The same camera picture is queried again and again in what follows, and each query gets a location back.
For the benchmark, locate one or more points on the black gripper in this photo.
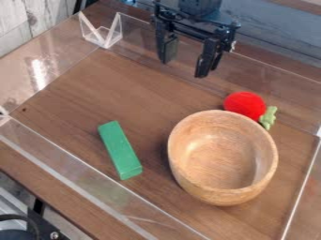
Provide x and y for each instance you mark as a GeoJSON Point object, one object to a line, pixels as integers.
{"type": "Point", "coordinates": [197, 19]}

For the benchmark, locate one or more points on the green rectangular block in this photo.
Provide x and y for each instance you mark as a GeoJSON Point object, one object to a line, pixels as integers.
{"type": "Point", "coordinates": [122, 155]}

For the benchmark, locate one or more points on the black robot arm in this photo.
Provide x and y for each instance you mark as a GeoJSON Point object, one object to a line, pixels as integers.
{"type": "Point", "coordinates": [196, 19]}

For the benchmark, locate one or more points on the brown wooden bowl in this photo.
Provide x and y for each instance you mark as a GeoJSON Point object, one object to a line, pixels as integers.
{"type": "Point", "coordinates": [222, 156]}

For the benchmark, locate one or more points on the red plush strawberry toy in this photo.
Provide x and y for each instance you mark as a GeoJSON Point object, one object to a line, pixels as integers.
{"type": "Point", "coordinates": [251, 105]}

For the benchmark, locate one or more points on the clear acrylic corner bracket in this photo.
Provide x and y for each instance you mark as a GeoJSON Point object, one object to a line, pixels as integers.
{"type": "Point", "coordinates": [101, 36]}

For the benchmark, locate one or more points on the clear acrylic back wall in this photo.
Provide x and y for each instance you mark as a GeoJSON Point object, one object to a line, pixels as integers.
{"type": "Point", "coordinates": [287, 90]}

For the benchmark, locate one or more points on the clear acrylic wall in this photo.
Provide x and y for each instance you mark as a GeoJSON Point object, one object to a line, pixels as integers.
{"type": "Point", "coordinates": [287, 90]}
{"type": "Point", "coordinates": [114, 199]}

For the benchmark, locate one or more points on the clear acrylic front wall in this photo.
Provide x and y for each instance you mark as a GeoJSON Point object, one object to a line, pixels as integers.
{"type": "Point", "coordinates": [114, 199]}

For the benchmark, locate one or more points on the black clamp with cable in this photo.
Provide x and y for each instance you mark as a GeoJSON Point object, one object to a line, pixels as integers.
{"type": "Point", "coordinates": [22, 224]}

